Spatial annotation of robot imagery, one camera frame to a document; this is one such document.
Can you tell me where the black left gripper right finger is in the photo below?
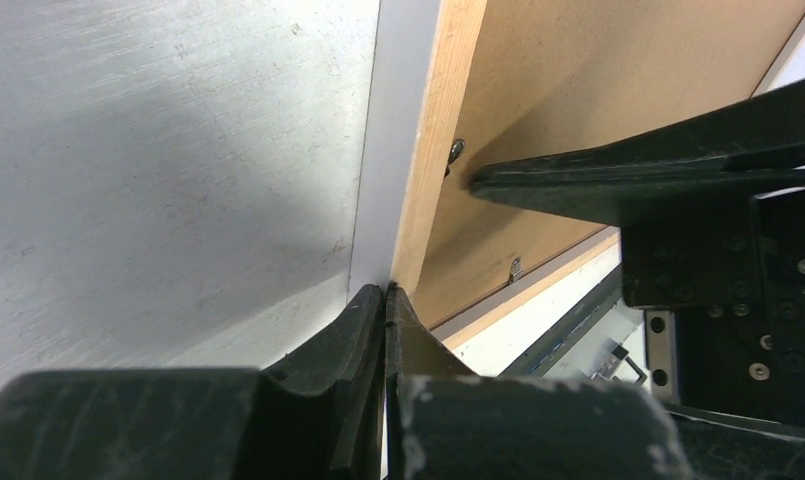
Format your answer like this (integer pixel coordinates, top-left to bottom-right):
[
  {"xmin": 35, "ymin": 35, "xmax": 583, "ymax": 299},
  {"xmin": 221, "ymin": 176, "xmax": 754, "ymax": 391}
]
[{"xmin": 385, "ymin": 284, "xmax": 691, "ymax": 479}]

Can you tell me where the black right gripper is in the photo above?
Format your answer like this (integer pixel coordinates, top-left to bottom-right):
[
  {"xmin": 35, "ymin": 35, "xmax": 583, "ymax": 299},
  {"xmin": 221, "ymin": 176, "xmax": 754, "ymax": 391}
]
[{"xmin": 469, "ymin": 79, "xmax": 805, "ymax": 427}]

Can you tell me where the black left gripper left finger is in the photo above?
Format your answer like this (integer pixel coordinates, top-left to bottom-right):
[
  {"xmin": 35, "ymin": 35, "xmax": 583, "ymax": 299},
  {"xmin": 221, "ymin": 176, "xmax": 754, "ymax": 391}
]
[{"xmin": 0, "ymin": 285, "xmax": 384, "ymax": 479}]

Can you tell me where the brown backing board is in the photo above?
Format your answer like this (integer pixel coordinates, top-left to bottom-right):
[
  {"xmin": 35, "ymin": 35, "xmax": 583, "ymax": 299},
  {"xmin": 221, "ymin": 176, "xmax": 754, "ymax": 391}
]
[{"xmin": 412, "ymin": 1, "xmax": 805, "ymax": 327}]

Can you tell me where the light wooden picture frame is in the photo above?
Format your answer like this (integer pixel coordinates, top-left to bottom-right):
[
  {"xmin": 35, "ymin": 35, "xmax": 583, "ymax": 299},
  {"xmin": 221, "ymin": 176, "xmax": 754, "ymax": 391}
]
[{"xmin": 347, "ymin": 0, "xmax": 621, "ymax": 351}]

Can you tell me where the small metal retaining clip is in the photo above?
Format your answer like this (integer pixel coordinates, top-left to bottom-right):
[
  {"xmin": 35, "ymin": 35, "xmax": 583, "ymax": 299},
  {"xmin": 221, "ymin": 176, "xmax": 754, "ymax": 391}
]
[{"xmin": 447, "ymin": 138, "xmax": 466, "ymax": 165}]

